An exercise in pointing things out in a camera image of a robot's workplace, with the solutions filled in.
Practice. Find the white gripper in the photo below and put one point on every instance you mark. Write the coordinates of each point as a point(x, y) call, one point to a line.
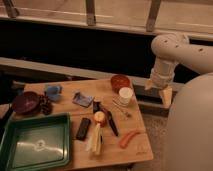
point(161, 79)

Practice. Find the black eraser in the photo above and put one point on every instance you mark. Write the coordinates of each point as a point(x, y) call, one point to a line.
point(83, 129)

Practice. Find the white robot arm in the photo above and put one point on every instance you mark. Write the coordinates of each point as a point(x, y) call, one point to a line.
point(189, 134)

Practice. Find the red bowl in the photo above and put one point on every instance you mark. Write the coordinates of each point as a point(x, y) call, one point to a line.
point(118, 81)

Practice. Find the purple bowl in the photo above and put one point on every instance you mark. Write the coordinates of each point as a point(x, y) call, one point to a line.
point(26, 103)

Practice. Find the white cup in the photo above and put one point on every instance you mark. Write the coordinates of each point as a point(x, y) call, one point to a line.
point(125, 95)

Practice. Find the metal fork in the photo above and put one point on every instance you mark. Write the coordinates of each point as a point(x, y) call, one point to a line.
point(124, 112)

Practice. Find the orange carrot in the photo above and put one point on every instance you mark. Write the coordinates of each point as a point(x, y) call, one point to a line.
point(127, 138)

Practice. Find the red yellow apple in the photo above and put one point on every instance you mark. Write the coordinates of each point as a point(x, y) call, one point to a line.
point(100, 118)

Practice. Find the blue grey cloth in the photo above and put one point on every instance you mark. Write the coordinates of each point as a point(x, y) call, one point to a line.
point(82, 100)

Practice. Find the blue plastic cup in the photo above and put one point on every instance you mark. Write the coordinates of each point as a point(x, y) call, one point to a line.
point(53, 92)

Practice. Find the dark grape bunch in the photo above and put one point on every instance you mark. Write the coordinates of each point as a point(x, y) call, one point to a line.
point(45, 104)

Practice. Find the green plastic tray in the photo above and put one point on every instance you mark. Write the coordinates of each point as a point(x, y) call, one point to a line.
point(36, 144)

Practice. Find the black handled knife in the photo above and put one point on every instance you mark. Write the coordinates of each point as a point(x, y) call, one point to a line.
point(110, 120)

